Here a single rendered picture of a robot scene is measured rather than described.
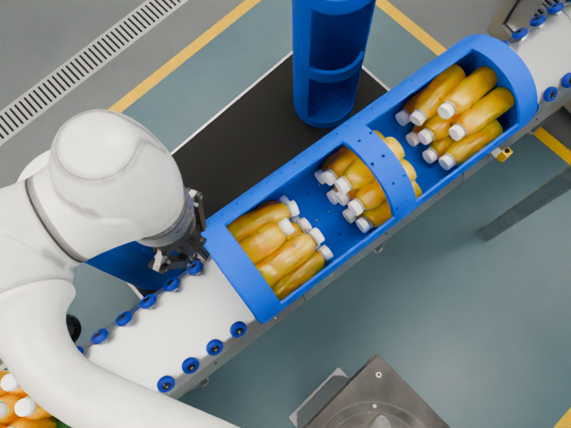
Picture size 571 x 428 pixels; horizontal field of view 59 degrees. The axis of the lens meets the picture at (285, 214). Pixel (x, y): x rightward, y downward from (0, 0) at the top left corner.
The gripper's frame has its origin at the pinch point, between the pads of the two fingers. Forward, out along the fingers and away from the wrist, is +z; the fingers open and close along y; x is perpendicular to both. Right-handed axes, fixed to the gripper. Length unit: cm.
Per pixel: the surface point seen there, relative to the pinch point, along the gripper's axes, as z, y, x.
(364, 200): 37, 31, -22
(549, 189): 84, 74, -77
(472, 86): 34, 69, -37
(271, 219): 36.3, 18.2, -2.7
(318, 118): 132, 95, 14
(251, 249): 33.2, 9.1, -1.7
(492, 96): 37, 70, -42
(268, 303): 32.2, -0.9, -10.6
